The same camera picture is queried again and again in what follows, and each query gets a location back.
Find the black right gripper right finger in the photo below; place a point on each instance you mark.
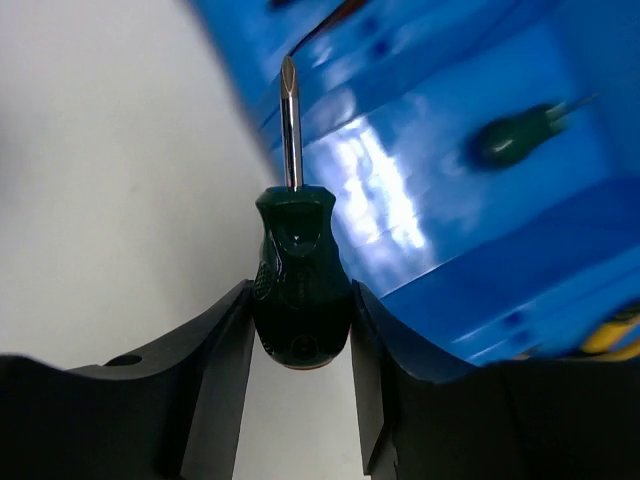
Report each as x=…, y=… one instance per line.
x=425, y=414

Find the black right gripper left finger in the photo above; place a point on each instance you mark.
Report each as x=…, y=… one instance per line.
x=170, y=409

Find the green stubby Phillips screwdriver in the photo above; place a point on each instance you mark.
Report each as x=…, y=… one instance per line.
x=302, y=298

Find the yellow black pliers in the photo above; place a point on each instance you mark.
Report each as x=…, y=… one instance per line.
x=613, y=338

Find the green stubby flathead screwdriver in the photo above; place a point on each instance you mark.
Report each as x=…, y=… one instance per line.
x=508, y=140

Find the blue three-compartment plastic bin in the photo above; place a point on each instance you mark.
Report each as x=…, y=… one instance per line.
x=482, y=262

